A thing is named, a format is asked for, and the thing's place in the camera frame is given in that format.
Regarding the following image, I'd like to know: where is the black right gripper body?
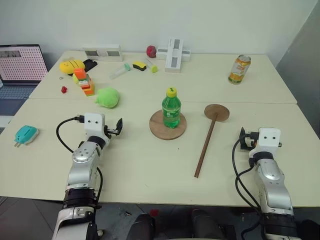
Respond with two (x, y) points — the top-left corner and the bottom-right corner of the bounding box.
(243, 130), (260, 151)

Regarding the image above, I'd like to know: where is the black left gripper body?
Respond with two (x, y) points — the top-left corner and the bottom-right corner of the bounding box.
(103, 125), (120, 138)

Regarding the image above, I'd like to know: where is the wooden peg stand with base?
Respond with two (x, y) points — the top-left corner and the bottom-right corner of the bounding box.
(194, 103), (231, 179)

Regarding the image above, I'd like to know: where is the green plush toy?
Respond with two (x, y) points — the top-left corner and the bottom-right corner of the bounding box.
(94, 86), (121, 110)

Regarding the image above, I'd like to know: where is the round wooden base disc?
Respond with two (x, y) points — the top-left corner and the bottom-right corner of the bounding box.
(149, 109), (188, 141)

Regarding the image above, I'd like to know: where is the clear syringe green plunger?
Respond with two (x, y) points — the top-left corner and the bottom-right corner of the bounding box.
(108, 62), (132, 81)

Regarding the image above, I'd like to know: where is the orange and green block stack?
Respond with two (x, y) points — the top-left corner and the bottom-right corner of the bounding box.
(73, 68), (96, 97)

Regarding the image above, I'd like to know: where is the green soda bottle yellow cap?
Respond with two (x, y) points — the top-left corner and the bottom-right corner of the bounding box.
(161, 87), (182, 130)

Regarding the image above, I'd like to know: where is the yellow and black sponge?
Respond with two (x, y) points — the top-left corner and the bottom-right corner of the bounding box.
(132, 60), (149, 73)

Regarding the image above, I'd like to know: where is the orange juice can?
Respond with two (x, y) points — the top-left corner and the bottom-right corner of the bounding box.
(227, 54), (252, 85)

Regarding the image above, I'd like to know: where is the clear tube yellow-green cap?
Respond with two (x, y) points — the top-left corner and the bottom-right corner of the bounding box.
(145, 56), (159, 74)

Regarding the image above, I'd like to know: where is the flat black case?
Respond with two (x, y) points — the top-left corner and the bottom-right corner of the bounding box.
(81, 58), (99, 74)

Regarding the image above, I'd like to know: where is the long white box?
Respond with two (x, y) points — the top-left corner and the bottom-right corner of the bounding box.
(82, 44), (125, 62)

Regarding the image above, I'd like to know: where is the yellow plush toy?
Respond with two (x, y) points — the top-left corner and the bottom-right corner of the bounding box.
(58, 57), (86, 76)

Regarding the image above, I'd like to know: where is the red fruit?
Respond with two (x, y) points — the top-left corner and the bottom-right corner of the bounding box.
(146, 44), (158, 58)

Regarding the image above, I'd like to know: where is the teal power plug adapter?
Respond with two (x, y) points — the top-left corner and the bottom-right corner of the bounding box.
(13, 125), (40, 149)

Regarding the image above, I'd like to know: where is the white cross-shaped box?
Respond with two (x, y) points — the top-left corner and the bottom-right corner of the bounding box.
(155, 37), (192, 74)

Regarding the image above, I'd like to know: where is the dark rounded shape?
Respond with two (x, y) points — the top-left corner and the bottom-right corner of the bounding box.
(128, 212), (156, 240)
(190, 208), (227, 240)

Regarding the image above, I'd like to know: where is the open laptop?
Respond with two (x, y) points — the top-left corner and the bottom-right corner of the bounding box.
(0, 44), (49, 136)

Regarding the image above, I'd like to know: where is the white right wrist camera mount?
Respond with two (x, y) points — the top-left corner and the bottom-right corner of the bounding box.
(256, 127), (281, 154)

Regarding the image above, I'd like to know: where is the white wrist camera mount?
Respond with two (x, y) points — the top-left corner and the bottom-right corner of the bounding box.
(83, 112), (106, 138)
(256, 127), (281, 154)

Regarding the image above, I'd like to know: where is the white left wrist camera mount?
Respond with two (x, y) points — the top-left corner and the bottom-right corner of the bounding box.
(83, 112), (106, 138)

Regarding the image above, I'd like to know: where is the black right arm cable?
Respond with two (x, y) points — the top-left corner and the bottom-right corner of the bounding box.
(231, 138), (266, 233)

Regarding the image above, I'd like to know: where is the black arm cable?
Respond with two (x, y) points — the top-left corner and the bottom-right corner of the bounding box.
(231, 138), (266, 233)
(55, 114), (104, 204)

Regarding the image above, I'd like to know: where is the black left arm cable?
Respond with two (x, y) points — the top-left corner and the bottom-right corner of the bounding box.
(55, 114), (104, 204)

